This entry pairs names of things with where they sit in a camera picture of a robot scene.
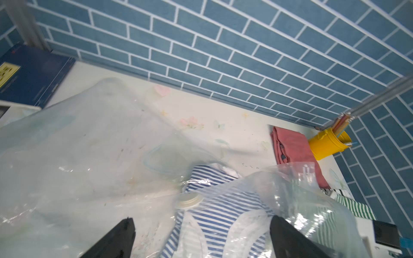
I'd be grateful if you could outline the blue white striped tank top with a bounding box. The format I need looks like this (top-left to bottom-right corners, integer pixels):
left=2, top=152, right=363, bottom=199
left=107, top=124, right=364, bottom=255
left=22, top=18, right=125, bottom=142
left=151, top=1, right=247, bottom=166
left=160, top=163, right=274, bottom=258

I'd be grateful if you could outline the coloured pencils bundle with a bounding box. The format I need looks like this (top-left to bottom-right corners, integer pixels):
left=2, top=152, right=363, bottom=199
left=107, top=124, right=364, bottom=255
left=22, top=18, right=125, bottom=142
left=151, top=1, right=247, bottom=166
left=331, top=113, right=352, bottom=137

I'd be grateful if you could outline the red garment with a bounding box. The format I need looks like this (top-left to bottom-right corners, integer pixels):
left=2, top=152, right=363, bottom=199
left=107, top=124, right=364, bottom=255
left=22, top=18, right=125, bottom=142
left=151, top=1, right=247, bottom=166
left=271, top=126, right=330, bottom=189

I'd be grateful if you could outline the clear vacuum bag with valve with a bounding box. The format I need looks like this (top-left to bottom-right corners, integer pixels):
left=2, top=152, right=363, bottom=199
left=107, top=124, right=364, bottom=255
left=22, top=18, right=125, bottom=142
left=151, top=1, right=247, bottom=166
left=1, top=78, right=220, bottom=258

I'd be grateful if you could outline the yellow pencil cup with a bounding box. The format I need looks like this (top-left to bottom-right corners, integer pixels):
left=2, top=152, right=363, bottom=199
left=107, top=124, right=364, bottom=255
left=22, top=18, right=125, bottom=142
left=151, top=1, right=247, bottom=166
left=308, top=129, right=352, bottom=161

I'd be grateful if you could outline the dark blue book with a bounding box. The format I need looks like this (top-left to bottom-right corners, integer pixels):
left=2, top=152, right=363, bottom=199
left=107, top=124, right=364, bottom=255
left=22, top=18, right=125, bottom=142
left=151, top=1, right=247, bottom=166
left=1, top=44, right=76, bottom=109

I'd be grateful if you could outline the green white striped garment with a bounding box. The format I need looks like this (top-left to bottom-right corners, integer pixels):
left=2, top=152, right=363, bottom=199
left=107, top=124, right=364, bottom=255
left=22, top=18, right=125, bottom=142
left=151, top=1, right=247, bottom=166
left=321, top=188, right=376, bottom=220

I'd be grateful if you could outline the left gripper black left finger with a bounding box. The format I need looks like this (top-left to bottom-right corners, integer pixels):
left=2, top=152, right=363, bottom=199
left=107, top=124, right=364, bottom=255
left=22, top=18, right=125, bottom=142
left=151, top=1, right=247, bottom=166
left=81, top=218, right=136, bottom=258

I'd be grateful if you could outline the clear bag with striped clothes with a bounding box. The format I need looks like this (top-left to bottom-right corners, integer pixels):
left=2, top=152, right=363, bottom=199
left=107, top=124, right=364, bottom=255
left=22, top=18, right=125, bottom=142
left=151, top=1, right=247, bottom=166
left=157, top=161, right=372, bottom=258

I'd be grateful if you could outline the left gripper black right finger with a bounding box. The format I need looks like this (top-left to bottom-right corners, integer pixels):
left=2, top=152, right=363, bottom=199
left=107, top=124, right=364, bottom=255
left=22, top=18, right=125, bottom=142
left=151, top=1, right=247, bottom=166
left=270, top=216, right=332, bottom=258

